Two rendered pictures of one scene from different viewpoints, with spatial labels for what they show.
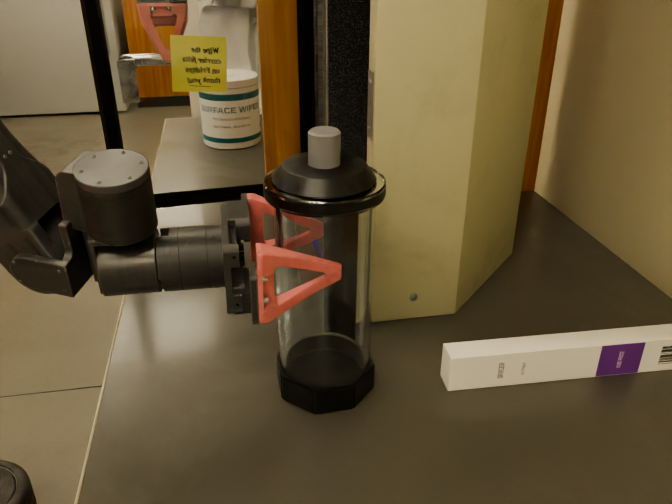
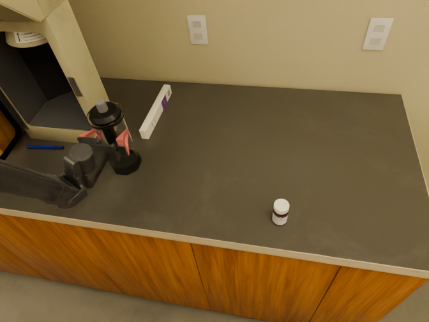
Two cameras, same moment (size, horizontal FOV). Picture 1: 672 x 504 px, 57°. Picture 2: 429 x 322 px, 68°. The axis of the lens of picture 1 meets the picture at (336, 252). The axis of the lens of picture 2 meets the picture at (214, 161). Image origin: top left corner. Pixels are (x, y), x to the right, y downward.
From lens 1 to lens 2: 0.66 m
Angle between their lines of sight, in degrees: 53
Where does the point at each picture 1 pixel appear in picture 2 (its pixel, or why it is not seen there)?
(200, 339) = not seen: hidden behind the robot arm
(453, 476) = (174, 149)
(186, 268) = (103, 161)
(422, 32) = (76, 57)
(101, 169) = (80, 154)
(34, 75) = not seen: outside the picture
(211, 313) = not seen: hidden behind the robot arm
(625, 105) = (88, 32)
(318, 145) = (103, 106)
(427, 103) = (87, 75)
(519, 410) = (163, 128)
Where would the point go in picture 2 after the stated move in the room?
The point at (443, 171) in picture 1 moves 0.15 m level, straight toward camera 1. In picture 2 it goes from (99, 90) to (133, 103)
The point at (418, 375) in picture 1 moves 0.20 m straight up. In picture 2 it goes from (138, 142) to (122, 99)
